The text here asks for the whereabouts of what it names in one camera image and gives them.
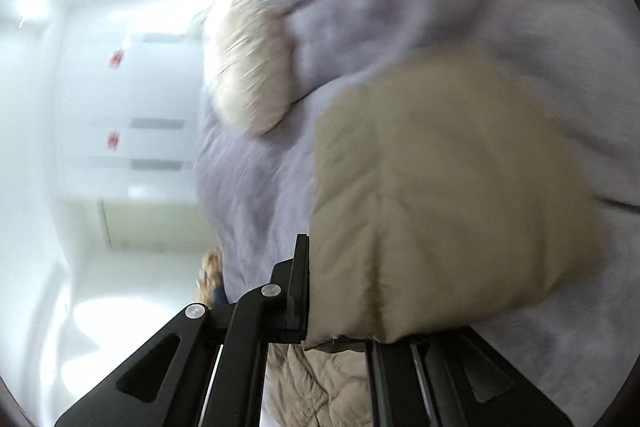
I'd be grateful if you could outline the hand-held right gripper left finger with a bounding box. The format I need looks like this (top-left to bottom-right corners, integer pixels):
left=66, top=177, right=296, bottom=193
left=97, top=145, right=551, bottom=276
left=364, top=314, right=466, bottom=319
left=54, top=234, right=310, bottom=427

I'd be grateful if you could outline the white wardrobe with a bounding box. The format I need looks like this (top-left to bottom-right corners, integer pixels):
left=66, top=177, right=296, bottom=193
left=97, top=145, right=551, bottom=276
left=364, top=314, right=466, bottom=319
left=50, top=29, right=213, bottom=253

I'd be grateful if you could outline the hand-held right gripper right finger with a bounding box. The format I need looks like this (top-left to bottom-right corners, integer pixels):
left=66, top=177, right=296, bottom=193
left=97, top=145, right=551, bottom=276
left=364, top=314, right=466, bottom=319
left=366, top=326, right=574, bottom=427

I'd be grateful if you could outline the cream fluffy fur piece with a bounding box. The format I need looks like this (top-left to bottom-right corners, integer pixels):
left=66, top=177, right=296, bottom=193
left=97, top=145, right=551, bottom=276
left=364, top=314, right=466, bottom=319
left=204, top=0, right=297, bottom=136

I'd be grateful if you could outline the brown furry thing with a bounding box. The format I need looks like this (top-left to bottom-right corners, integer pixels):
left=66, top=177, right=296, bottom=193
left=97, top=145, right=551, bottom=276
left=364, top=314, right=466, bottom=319
left=197, top=247, right=225, bottom=308

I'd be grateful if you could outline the beige puffer jacket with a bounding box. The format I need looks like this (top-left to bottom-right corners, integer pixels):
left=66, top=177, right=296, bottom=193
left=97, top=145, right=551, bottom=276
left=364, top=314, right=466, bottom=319
left=265, top=42, right=607, bottom=427

